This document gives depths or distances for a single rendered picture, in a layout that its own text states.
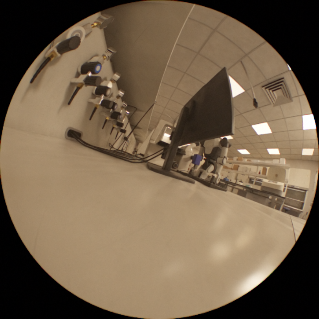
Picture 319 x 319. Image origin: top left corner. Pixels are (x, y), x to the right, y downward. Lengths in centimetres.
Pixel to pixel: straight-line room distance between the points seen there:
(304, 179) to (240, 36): 458
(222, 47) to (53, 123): 206
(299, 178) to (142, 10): 519
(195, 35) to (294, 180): 507
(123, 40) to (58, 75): 34
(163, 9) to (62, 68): 36
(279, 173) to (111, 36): 339
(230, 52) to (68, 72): 198
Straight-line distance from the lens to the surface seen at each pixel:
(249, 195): 280
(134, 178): 15
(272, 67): 226
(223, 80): 47
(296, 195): 491
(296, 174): 508
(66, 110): 39
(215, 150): 139
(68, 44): 22
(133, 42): 56
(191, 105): 52
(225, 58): 208
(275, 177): 314
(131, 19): 53
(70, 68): 37
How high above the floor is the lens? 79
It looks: 1 degrees up
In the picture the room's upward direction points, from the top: 19 degrees clockwise
